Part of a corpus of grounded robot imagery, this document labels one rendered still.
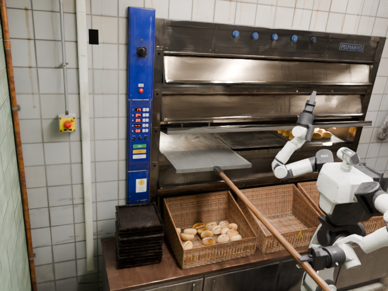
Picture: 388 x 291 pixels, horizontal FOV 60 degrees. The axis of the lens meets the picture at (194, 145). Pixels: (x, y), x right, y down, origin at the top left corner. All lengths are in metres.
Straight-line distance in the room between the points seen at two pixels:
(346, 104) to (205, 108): 1.30
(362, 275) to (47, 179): 2.64
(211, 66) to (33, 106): 1.15
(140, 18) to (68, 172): 1.08
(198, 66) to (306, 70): 0.90
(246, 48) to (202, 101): 0.48
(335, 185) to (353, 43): 1.44
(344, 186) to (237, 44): 1.18
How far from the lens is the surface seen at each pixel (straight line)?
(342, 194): 1.92
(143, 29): 2.15
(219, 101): 2.44
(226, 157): 2.46
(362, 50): 3.12
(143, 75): 2.18
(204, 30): 2.32
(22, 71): 2.17
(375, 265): 3.41
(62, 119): 2.14
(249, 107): 2.55
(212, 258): 2.37
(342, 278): 3.21
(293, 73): 2.69
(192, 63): 2.31
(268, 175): 2.85
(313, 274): 1.50
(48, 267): 2.74
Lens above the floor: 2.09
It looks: 20 degrees down
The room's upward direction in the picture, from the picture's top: 5 degrees clockwise
